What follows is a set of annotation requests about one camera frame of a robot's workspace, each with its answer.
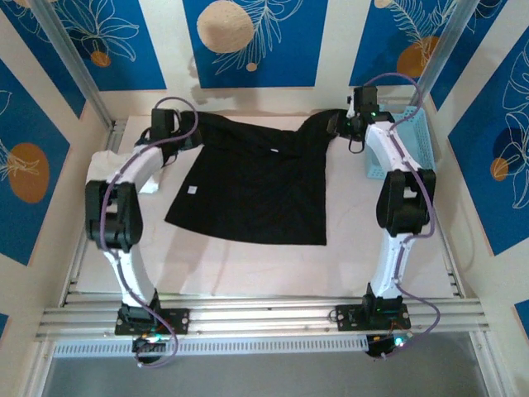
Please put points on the black controller board with LED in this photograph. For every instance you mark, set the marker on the black controller board with LED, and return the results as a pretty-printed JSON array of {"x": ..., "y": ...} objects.
[
  {"x": 386, "y": 343},
  {"x": 149, "y": 345}
]

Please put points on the black t-shirt with rose print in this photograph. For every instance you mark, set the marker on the black t-shirt with rose print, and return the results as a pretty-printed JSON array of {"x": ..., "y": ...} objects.
[{"x": 256, "y": 186}]

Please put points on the aluminium frame post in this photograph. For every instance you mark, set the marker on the aluminium frame post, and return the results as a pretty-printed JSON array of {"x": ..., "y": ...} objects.
[
  {"x": 70, "y": 49},
  {"x": 442, "y": 45}
]

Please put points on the light blue plastic basket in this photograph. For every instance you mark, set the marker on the light blue plastic basket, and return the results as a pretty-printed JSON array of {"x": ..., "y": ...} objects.
[{"x": 421, "y": 136}]

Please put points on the aluminium side rail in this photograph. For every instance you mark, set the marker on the aluminium side rail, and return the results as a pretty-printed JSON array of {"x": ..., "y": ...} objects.
[
  {"x": 113, "y": 138},
  {"x": 452, "y": 264}
]

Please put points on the folded white t-shirt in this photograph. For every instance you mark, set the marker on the folded white t-shirt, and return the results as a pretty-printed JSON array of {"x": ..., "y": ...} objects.
[{"x": 101, "y": 165}]

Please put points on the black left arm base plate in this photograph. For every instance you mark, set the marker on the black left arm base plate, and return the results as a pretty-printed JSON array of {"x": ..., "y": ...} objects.
[{"x": 177, "y": 320}]

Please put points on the aluminium front frame rails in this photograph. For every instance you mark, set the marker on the aluminium front frame rails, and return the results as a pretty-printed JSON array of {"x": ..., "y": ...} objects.
[{"x": 264, "y": 318}]

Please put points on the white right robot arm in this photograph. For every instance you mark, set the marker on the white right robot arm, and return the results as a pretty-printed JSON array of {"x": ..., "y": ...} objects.
[{"x": 392, "y": 256}]

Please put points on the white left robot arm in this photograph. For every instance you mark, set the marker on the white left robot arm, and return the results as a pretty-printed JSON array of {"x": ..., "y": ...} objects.
[{"x": 132, "y": 273}]

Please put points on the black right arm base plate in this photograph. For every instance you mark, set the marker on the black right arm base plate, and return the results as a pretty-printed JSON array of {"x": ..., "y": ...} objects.
[{"x": 349, "y": 316}]

